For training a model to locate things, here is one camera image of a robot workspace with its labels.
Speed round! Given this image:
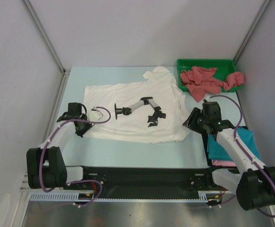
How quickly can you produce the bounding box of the white t-shirt with robot print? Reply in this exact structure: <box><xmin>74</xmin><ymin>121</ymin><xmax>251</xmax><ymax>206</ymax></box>
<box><xmin>83</xmin><ymin>66</ymin><xmax>190</xmax><ymax>144</ymax></box>

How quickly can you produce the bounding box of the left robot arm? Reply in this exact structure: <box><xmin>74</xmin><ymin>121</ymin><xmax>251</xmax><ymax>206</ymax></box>
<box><xmin>26</xmin><ymin>103</ymin><xmax>93</xmax><ymax>192</ymax></box>

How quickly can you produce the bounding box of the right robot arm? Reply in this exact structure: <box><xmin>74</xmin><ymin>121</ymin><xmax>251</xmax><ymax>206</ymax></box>
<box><xmin>183</xmin><ymin>101</ymin><xmax>275</xmax><ymax>210</ymax></box>

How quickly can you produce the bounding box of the teal folded t-shirt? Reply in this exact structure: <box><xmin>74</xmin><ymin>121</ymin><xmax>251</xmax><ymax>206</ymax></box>
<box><xmin>207</xmin><ymin>126</ymin><xmax>262</xmax><ymax>160</ymax></box>

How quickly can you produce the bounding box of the salmon red t-shirt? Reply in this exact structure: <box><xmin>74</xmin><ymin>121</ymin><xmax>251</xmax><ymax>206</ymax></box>
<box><xmin>180</xmin><ymin>66</ymin><xmax>244</xmax><ymax>102</ymax></box>

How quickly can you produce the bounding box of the pink folded t-shirt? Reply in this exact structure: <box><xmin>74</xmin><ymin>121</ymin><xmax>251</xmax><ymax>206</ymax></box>
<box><xmin>211</xmin><ymin>159</ymin><xmax>236</xmax><ymax>167</ymax></box>

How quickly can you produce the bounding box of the green plastic bin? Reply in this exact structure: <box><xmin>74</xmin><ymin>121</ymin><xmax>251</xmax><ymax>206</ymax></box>
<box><xmin>176</xmin><ymin>58</ymin><xmax>242</xmax><ymax>93</ymax></box>

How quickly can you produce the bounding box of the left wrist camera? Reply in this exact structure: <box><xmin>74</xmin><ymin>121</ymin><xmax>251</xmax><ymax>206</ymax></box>
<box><xmin>87</xmin><ymin>107</ymin><xmax>103</xmax><ymax>122</ymax></box>

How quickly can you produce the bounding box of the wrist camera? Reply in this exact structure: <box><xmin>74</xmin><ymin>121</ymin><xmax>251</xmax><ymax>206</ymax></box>
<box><xmin>87</xmin><ymin>107</ymin><xmax>103</xmax><ymax>122</ymax></box>
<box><xmin>202</xmin><ymin>97</ymin><xmax>217</xmax><ymax>106</ymax></box>

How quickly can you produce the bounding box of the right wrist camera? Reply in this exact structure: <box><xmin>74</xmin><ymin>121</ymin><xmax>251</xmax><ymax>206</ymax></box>
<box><xmin>202</xmin><ymin>97</ymin><xmax>217</xmax><ymax>106</ymax></box>

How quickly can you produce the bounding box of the left aluminium frame post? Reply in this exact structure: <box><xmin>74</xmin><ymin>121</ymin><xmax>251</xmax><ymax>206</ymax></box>
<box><xmin>20</xmin><ymin>0</ymin><xmax>66</xmax><ymax>74</ymax></box>

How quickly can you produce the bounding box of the aluminium frame post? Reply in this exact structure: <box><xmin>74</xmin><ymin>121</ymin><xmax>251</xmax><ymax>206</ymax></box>
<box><xmin>233</xmin><ymin>0</ymin><xmax>273</xmax><ymax>65</ymax></box>
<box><xmin>20</xmin><ymin>0</ymin><xmax>66</xmax><ymax>74</ymax></box>

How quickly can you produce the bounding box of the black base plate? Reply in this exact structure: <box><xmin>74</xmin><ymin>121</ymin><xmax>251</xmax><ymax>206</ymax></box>
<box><xmin>64</xmin><ymin>166</ymin><xmax>225</xmax><ymax>200</ymax></box>

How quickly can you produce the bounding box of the light blue cable duct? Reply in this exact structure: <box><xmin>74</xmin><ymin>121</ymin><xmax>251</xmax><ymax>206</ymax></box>
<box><xmin>30</xmin><ymin>192</ymin><xmax>80</xmax><ymax>201</ymax></box>

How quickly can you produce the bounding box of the aluminium front rail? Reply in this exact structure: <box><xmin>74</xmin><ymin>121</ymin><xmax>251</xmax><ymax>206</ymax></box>
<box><xmin>20</xmin><ymin>174</ymin><xmax>67</xmax><ymax>192</ymax></box>

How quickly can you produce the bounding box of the right aluminium frame post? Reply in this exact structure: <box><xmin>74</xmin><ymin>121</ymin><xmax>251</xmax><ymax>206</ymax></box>
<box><xmin>233</xmin><ymin>0</ymin><xmax>273</xmax><ymax>65</ymax></box>

